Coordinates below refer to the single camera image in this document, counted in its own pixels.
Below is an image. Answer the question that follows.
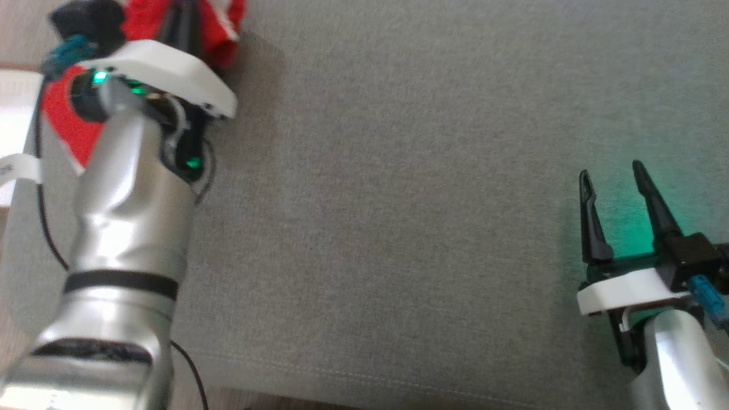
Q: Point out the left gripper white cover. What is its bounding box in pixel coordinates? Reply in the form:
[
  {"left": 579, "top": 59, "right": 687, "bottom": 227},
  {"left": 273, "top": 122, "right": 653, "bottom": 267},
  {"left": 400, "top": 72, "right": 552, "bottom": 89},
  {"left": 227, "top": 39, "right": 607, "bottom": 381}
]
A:
[{"left": 71, "top": 0, "right": 237, "bottom": 183}]

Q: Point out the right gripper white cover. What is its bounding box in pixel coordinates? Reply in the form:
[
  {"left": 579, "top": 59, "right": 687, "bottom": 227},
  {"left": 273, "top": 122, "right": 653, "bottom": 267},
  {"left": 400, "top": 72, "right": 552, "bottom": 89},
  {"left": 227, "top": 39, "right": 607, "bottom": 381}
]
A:
[{"left": 577, "top": 160, "right": 693, "bottom": 366}]

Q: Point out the red shorts white trim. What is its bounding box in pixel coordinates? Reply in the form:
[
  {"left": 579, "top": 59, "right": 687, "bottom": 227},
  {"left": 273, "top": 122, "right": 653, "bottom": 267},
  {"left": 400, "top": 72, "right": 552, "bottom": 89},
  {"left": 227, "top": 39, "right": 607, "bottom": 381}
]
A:
[{"left": 39, "top": 0, "right": 247, "bottom": 174}]

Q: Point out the white cable label tag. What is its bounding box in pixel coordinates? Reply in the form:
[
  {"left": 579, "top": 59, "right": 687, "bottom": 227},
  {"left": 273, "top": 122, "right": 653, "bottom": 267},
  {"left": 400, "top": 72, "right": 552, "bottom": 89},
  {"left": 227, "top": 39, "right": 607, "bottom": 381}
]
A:
[{"left": 0, "top": 153, "right": 44, "bottom": 186}]

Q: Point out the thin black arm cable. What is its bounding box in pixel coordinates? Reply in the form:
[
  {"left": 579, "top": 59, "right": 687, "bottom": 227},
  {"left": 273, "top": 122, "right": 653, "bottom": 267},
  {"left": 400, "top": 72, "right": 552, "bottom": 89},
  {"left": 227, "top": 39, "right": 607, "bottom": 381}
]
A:
[
  {"left": 33, "top": 74, "right": 72, "bottom": 271},
  {"left": 170, "top": 341, "right": 210, "bottom": 410}
]

